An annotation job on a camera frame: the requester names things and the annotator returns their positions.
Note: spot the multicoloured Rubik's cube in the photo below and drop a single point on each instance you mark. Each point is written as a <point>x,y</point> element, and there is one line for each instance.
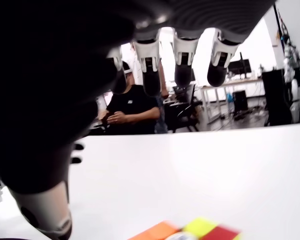
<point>165,230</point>

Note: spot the white humanoid robot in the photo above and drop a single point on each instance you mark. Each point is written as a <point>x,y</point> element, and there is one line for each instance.
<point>297,82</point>

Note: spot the black box under desk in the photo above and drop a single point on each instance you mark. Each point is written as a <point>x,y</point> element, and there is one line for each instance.
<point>240,100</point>

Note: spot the seated person in black shirt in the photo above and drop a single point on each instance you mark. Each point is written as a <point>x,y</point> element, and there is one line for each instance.
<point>135,110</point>

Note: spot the white-framed desk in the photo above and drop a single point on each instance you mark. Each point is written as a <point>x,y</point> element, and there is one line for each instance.
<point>215,100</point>

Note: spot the black computer monitor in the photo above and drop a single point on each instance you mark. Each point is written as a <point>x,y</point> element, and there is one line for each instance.
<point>240,66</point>

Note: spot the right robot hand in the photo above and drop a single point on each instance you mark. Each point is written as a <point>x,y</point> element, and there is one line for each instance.
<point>52,75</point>

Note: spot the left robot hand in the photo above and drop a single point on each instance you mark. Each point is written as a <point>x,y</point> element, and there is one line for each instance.
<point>78,147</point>

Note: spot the black cabinet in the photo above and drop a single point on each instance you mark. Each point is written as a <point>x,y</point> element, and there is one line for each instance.
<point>275,97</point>

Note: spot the black robot gantry stand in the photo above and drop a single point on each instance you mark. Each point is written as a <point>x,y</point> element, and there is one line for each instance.
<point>280,25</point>

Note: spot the black folding chair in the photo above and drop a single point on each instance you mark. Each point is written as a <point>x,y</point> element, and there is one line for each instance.
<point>187,112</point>

